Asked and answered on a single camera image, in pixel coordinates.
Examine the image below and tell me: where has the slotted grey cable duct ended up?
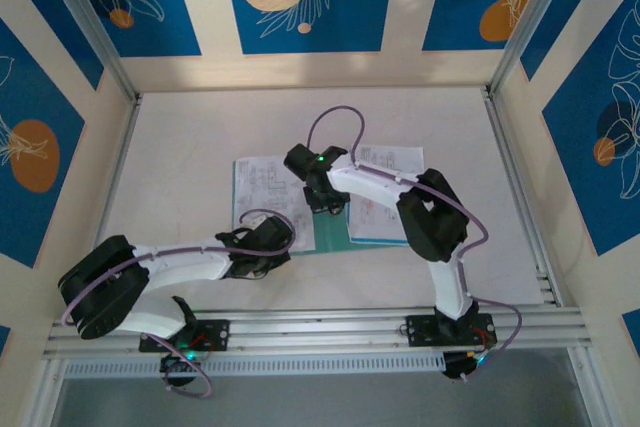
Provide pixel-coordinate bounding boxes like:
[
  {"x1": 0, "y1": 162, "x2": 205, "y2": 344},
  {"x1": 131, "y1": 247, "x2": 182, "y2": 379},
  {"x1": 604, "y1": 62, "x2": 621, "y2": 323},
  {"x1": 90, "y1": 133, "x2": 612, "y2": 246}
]
[{"x1": 63, "y1": 350, "x2": 447, "y2": 379}]

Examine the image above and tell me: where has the aluminium table side rail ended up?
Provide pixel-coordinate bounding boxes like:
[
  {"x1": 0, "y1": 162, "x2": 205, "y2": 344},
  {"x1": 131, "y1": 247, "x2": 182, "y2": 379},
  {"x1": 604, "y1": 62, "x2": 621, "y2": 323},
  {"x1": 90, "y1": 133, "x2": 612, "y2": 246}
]
[
  {"x1": 482, "y1": 88, "x2": 565, "y2": 307},
  {"x1": 72, "y1": 94, "x2": 144, "y2": 319}
]

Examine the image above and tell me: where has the green paper folder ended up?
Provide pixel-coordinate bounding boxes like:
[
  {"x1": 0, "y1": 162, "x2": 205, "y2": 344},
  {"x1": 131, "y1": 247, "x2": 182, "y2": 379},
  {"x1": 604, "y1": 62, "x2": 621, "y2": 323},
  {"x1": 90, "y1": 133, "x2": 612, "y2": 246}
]
[{"x1": 231, "y1": 156, "x2": 412, "y2": 253}]

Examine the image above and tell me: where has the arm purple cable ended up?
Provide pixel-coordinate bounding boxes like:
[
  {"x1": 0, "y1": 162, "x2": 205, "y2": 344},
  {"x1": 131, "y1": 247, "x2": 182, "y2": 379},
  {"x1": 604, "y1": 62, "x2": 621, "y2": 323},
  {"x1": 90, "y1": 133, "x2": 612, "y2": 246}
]
[
  {"x1": 305, "y1": 105, "x2": 524, "y2": 381},
  {"x1": 60, "y1": 209, "x2": 296, "y2": 399}
]

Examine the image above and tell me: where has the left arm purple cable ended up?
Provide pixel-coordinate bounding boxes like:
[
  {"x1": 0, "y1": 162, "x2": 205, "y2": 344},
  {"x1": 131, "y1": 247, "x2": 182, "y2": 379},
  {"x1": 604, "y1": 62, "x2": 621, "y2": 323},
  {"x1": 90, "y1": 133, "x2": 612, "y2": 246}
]
[{"x1": 60, "y1": 209, "x2": 296, "y2": 399}]

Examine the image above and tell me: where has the aluminium frame post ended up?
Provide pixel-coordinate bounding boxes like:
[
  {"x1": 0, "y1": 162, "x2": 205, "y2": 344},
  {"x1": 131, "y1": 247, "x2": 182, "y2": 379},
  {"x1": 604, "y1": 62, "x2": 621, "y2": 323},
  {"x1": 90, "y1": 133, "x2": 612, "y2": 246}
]
[
  {"x1": 487, "y1": 0, "x2": 576, "y2": 97},
  {"x1": 35, "y1": 0, "x2": 142, "y2": 104}
]

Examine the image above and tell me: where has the white printed paper sheet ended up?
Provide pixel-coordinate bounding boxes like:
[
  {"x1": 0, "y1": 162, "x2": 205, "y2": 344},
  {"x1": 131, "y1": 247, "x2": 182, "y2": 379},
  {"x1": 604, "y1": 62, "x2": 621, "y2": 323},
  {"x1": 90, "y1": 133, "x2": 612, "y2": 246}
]
[{"x1": 232, "y1": 155, "x2": 316, "y2": 252}]

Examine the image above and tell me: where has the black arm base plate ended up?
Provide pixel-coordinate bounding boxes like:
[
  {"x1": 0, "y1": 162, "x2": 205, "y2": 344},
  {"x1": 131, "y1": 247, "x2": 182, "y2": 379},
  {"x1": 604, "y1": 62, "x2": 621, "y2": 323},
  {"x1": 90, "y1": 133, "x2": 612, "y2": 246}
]
[
  {"x1": 138, "y1": 318, "x2": 232, "y2": 354},
  {"x1": 405, "y1": 313, "x2": 499, "y2": 349}
]

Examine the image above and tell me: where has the blue-edged printed booklet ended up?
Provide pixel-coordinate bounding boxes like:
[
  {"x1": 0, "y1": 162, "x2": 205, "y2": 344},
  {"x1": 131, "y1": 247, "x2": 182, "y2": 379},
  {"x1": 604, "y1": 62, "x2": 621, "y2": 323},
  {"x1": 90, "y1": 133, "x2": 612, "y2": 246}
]
[{"x1": 346, "y1": 146, "x2": 425, "y2": 246}]

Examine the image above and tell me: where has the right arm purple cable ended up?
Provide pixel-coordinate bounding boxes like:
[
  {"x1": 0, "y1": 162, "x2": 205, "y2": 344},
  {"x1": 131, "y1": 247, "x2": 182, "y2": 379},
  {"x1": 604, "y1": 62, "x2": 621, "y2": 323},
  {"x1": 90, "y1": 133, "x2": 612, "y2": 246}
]
[{"x1": 305, "y1": 105, "x2": 524, "y2": 381}]

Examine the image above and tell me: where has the aluminium mounting rail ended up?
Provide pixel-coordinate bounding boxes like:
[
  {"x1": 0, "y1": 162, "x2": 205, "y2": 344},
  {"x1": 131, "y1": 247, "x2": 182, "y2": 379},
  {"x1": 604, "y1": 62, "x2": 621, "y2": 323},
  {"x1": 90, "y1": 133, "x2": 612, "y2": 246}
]
[{"x1": 42, "y1": 306, "x2": 594, "y2": 361}]

